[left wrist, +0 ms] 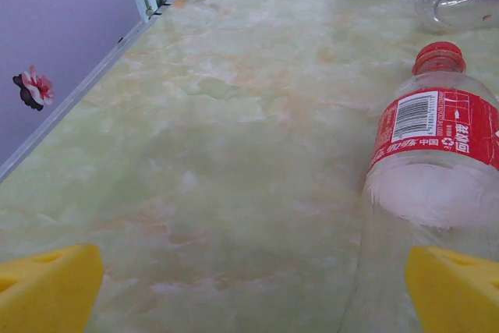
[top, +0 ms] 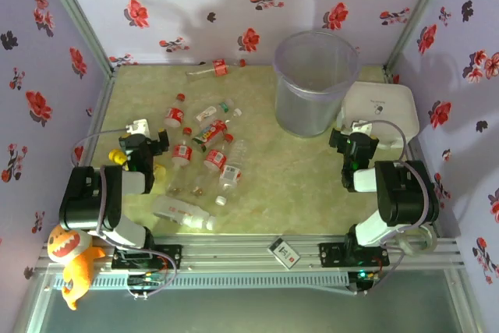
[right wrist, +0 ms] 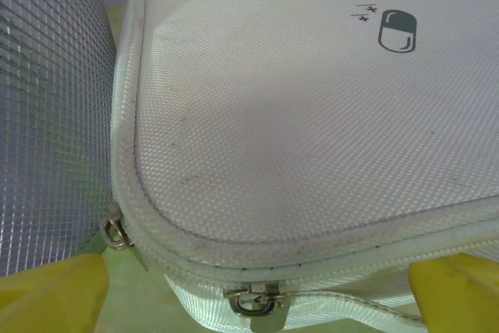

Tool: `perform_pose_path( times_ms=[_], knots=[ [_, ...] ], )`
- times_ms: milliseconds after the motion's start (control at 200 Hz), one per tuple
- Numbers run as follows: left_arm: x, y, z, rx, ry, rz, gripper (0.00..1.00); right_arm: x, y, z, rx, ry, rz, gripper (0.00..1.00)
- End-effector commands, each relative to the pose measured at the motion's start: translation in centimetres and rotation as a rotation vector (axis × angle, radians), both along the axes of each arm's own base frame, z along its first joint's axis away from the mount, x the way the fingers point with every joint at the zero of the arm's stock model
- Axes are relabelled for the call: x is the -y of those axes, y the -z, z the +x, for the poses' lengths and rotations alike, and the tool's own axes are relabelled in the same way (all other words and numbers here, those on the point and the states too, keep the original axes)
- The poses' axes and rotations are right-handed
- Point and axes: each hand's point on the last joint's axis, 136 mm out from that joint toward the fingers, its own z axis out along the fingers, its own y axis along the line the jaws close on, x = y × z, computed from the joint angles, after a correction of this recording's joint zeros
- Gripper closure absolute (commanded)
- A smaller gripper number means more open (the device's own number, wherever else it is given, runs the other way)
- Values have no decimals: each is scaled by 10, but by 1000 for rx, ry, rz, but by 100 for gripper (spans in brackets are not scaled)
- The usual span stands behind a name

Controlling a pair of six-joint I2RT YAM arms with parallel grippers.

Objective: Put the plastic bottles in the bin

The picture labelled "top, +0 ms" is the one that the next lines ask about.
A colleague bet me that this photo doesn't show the clear tape roll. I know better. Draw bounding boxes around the clear tape roll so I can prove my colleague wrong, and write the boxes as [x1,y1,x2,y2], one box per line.
[391,227,437,258]

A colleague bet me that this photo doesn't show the bottle red green label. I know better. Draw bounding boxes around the bottle red green label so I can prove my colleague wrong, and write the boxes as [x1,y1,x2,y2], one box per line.
[190,108,243,154]

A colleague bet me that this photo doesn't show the aluminium frame post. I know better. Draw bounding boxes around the aluminium frame post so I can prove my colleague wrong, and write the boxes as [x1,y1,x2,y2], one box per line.
[36,0,120,75]
[384,0,459,73]

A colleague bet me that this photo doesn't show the orange shark plush toy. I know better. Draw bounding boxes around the orange shark plush toy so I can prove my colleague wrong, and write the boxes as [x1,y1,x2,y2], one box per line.
[46,224,107,311]

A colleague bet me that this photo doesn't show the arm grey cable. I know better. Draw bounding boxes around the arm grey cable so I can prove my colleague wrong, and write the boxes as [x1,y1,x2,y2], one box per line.
[71,128,179,299]
[366,119,437,295]

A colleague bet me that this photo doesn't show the small circuit board with wires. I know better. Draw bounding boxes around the small circuit board with wires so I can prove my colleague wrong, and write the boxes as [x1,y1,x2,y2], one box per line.
[126,270,175,301]
[349,268,381,295]

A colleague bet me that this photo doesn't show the black white card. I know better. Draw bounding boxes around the black white card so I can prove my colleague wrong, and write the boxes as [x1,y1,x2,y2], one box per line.
[267,237,302,271]

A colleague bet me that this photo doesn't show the ribbed clear bottle white cap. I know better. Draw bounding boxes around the ribbed clear bottle white cap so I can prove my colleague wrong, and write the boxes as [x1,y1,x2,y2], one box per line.
[214,138,250,207]

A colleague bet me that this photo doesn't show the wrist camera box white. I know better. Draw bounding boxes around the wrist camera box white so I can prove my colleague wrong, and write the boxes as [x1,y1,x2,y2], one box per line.
[350,119,373,134]
[125,118,151,136]

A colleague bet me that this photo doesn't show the left arm grey cable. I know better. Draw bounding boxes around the left arm grey cable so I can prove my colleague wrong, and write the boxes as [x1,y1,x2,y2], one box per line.
[71,128,179,299]

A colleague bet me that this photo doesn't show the grey slotted cable duct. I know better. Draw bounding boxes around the grey slotted cable duct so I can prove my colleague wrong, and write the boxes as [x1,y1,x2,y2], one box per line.
[52,270,350,291]

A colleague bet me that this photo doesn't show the transparent grey plastic bin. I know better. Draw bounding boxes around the transparent grey plastic bin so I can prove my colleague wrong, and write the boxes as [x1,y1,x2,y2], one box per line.
[272,30,362,138]

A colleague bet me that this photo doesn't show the short clear bottle red label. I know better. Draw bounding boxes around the short clear bottle red label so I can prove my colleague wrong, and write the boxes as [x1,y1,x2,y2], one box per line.
[162,93,188,129]

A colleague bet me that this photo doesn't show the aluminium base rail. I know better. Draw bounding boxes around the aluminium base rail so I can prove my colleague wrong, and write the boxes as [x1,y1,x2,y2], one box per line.
[37,233,465,271]

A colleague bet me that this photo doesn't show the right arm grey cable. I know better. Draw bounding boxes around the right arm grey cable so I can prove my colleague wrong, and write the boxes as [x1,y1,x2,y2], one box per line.
[366,119,437,295]

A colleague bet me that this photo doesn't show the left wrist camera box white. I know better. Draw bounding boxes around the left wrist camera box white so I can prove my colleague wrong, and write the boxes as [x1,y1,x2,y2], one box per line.
[125,118,151,136]

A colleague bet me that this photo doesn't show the large clear bottle white cap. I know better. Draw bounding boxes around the large clear bottle white cap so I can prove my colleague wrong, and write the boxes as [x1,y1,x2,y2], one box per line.
[150,193,218,232]

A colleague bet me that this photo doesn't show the clear bottle green cap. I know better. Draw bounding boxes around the clear bottle green cap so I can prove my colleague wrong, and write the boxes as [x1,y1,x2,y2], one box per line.
[193,99,235,124]

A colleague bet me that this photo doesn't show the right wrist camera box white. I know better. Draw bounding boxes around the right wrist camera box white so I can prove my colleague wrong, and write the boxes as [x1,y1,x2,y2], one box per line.
[350,119,373,134]

